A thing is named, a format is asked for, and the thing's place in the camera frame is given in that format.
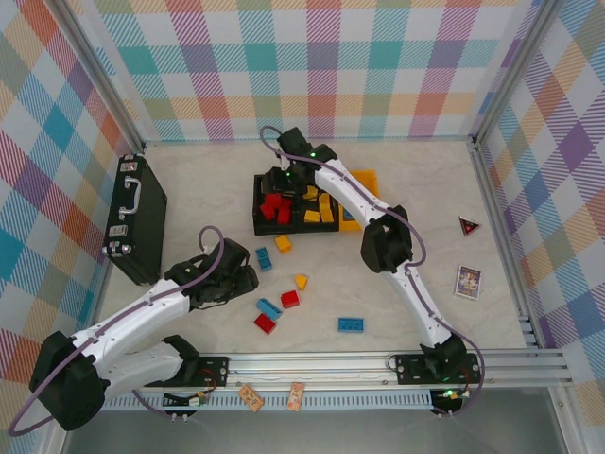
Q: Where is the thin aluminium frame rail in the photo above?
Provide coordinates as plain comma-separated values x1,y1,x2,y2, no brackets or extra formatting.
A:
141,136,476,146

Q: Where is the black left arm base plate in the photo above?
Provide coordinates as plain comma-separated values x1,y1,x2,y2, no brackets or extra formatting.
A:
179,355,231,389

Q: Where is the black plastic bin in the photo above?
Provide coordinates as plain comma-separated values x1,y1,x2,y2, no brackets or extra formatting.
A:
253,173,299,236
295,182,341,234

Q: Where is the orange paper ticket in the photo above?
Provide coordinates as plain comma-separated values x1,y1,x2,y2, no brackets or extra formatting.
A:
286,381,306,411
238,383,265,412

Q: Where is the colourful printed card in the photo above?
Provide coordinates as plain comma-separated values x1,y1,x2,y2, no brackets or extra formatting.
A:
454,265,483,299

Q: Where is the yellow plastic bin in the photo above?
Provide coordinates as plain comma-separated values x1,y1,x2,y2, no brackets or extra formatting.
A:
337,168,381,233

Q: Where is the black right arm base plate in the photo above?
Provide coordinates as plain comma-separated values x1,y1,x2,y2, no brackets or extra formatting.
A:
394,353,483,387

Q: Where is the aluminium side rail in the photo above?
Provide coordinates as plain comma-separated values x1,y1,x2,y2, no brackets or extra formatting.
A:
470,139,545,351

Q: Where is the white slotted cable duct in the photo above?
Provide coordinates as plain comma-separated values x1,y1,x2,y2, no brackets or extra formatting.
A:
101,394,434,411

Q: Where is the power connector with wires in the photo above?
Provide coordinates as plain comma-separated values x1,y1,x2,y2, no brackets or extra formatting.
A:
163,391,212,409
437,385,474,403

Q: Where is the wide aluminium frame rail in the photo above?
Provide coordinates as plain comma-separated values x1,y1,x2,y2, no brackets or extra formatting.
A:
94,349,568,393

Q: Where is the grey metal sheet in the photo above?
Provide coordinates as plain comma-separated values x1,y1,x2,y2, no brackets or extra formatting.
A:
60,410,568,454

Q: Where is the aluminium frame post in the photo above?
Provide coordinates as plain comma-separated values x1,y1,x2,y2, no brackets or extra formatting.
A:
470,0,566,150
56,0,147,152

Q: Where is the black briefcase with metal handle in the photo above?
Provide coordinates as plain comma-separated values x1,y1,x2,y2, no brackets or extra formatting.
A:
102,151,169,287

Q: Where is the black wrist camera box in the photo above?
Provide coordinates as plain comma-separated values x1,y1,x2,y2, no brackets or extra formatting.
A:
276,127,312,156
213,237,251,271

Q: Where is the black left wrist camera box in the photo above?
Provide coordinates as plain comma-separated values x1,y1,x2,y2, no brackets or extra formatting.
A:
213,237,251,271

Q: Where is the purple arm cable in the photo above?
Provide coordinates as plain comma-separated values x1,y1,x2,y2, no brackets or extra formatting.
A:
8,225,226,436
260,125,486,420

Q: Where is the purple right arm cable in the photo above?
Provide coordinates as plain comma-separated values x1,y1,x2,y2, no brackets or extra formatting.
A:
260,125,486,420

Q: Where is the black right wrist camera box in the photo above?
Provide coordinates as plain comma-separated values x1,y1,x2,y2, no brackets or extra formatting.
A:
276,127,312,156

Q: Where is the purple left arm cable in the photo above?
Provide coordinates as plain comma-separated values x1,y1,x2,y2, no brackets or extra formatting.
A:
8,225,226,436

